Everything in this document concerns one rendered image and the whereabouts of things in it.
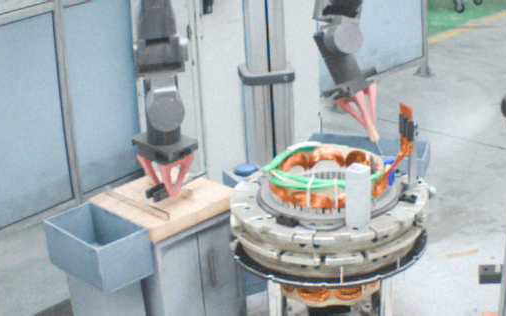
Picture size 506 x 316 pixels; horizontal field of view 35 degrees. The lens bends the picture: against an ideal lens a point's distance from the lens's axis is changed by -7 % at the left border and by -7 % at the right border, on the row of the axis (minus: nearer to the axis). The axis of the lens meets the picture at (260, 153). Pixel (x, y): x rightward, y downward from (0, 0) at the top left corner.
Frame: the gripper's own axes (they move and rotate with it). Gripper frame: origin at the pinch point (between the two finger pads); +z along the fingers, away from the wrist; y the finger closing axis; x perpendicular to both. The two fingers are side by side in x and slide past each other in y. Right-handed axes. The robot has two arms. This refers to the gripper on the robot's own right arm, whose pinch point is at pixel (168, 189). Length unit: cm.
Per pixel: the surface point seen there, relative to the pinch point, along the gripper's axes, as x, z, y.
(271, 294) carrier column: 0.3, 11.4, 22.8
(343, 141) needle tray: 44.1, 5.0, 2.5
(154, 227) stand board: -7.5, 2.5, 4.8
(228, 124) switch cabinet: 159, 75, -150
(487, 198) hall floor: 245, 117, -63
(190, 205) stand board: 2.1, 2.7, 3.1
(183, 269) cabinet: -2.3, 12.8, 4.9
